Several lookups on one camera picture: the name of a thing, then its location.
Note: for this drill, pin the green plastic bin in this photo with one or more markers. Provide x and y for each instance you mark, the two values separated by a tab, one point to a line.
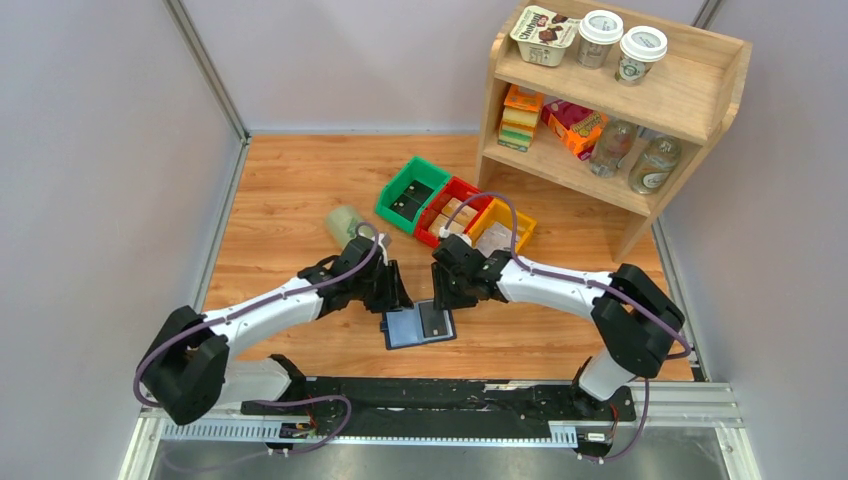
416	169

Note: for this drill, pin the red plastic bin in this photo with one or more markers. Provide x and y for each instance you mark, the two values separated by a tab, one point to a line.
454	188

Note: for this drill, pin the silver cards in yellow bin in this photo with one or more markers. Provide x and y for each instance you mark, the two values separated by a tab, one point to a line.
495	237

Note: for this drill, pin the chobani yogurt cup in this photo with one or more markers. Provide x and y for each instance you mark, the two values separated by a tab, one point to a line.
543	36

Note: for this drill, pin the left clear glass bottle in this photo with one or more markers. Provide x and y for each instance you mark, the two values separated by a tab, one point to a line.
615	142

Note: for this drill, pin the wooden shelf unit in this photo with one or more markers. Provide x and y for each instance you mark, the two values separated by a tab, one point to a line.
693	94

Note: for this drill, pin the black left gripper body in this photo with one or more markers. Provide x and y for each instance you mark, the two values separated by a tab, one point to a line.
373	290

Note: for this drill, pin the left white lidded coffee cup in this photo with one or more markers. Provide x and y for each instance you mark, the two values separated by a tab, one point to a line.
599	30

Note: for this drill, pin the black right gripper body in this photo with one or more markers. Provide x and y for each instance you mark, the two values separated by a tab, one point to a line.
462	278

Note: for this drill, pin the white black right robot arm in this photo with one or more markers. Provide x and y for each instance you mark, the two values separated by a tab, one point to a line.
637	322

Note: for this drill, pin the stack of sponges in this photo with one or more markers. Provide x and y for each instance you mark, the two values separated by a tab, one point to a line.
521	113

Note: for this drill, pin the right white lidded coffee cup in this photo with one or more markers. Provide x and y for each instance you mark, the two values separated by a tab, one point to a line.
641	48

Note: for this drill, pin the orange pink snack box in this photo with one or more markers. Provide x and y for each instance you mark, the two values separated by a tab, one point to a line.
578	128

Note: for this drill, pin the tan cards in red bin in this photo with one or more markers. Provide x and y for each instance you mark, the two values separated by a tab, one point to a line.
453	214

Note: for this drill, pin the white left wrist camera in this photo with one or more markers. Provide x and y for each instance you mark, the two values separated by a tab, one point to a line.
383	239

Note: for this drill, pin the green liquid plastic bottle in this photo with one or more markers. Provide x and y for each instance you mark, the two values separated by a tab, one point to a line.
341	223

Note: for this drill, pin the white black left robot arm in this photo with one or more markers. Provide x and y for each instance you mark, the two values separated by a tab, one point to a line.
186	369

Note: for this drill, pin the blue leather card holder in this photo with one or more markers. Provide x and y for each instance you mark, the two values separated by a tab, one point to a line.
402	329

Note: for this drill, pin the white lidded coffee cup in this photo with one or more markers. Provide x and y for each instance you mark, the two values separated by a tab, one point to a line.
599	30
641	48

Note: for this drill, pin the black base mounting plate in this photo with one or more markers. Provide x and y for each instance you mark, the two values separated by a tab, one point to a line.
445	408

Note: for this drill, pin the aluminium frame rail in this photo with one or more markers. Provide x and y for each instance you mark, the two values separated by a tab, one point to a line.
680	405

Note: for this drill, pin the right clear glass bottle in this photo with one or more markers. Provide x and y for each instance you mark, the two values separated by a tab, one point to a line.
654	165

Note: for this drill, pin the black cards in green bin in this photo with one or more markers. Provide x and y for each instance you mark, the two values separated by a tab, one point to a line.
411	200

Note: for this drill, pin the clear glass bottle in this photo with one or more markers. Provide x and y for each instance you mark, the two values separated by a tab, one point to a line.
615	142
654	165

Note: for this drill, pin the yellow plastic bin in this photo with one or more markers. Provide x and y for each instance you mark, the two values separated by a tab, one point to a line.
499	211

